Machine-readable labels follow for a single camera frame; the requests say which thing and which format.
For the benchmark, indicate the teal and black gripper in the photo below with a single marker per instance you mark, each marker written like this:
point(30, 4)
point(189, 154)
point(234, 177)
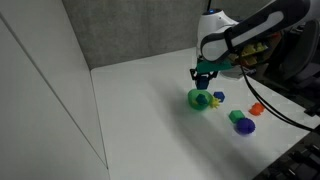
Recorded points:
point(204, 66)

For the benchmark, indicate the teal block in bowl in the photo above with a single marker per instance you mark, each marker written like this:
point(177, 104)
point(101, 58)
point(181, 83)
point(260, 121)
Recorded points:
point(201, 99)

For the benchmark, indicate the dark blue block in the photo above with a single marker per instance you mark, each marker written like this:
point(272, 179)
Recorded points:
point(202, 83)

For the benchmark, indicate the green cube block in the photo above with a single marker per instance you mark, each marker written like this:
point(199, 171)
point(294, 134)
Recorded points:
point(236, 115)

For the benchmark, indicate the yellow spiky toy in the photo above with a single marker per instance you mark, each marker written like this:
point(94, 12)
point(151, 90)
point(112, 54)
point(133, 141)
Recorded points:
point(214, 103)

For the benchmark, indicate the purple ball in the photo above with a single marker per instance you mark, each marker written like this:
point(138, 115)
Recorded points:
point(245, 126)

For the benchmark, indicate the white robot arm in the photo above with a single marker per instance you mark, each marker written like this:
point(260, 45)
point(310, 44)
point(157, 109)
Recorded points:
point(218, 35)

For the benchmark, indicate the blue hexagonal block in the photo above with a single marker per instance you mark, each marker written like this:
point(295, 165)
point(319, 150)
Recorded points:
point(219, 95)

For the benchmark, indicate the shelf with coloured toys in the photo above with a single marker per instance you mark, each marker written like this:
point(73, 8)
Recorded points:
point(257, 52)

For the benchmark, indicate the orange toy piece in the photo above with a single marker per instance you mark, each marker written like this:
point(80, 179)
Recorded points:
point(257, 109)

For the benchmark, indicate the black perforated base board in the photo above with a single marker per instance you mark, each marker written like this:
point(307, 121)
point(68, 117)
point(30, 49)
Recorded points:
point(301, 162)

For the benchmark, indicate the green bowl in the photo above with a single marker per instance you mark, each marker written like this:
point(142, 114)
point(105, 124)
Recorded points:
point(192, 94)

